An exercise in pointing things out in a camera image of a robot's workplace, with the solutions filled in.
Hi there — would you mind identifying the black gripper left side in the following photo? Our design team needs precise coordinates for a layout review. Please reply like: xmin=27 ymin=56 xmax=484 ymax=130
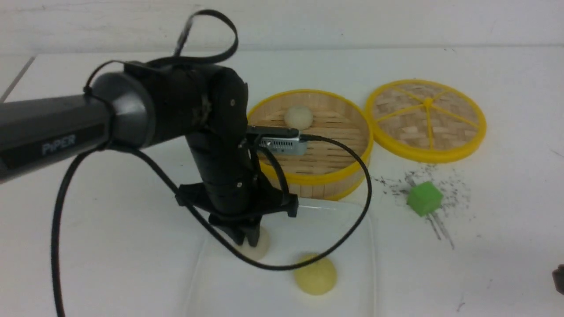
xmin=175 ymin=128 xmax=299 ymax=247

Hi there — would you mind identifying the white steamed bun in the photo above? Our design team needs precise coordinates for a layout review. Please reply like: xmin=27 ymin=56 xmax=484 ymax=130
xmin=234 ymin=226 xmax=270 ymax=262
xmin=284 ymin=106 xmax=314 ymax=131

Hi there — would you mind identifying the yellow steamed bun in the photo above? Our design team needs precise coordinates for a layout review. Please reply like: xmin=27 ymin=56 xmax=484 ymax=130
xmin=293 ymin=257 xmax=338 ymax=296

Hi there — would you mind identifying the black robot arm right side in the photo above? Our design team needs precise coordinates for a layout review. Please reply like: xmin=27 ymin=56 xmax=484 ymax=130
xmin=552 ymin=264 xmax=564 ymax=295

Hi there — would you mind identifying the white rectangular plate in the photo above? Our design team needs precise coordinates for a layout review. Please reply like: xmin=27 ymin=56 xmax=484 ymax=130
xmin=185 ymin=196 xmax=376 ymax=317

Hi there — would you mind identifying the bamboo steamer basket yellow rim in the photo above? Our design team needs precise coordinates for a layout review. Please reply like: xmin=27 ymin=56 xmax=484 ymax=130
xmin=247 ymin=89 xmax=374 ymax=200

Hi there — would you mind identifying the green cube block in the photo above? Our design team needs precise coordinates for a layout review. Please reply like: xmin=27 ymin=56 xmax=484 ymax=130
xmin=407 ymin=182 xmax=444 ymax=217

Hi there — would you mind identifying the bamboo steamer lid yellow rim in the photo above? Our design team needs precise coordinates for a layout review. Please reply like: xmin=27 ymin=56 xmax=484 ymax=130
xmin=364 ymin=79 xmax=487 ymax=164

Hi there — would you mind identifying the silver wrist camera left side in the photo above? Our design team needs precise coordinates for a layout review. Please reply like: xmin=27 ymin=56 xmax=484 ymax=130
xmin=246 ymin=125 xmax=308 ymax=156

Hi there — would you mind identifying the black camera cable left side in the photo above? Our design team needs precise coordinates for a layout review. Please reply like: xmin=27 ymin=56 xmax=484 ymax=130
xmin=51 ymin=132 xmax=373 ymax=317

